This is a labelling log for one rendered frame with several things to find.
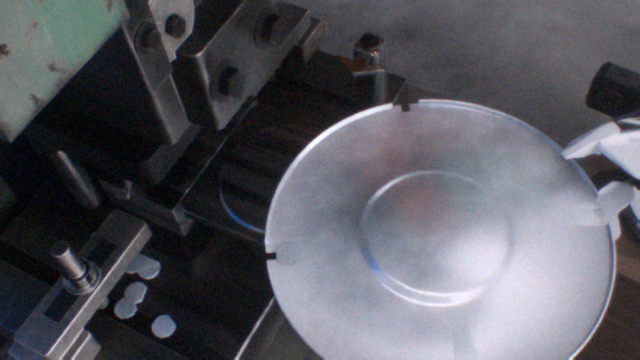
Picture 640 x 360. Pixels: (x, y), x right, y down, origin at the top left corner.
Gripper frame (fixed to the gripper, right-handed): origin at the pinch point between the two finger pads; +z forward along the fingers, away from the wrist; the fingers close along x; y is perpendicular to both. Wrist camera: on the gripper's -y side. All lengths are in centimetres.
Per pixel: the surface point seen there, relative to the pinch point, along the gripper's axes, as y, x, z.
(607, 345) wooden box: -1, 62, -27
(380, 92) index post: -20.1, 3.8, 7.1
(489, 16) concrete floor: -91, 73, -62
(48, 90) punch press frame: -0.4, -28.0, 35.7
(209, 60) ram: -9.4, -18.2, 26.1
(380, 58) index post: -20.2, -1.1, 7.1
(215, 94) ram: -8.9, -15.4, 26.3
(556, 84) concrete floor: -63, 73, -63
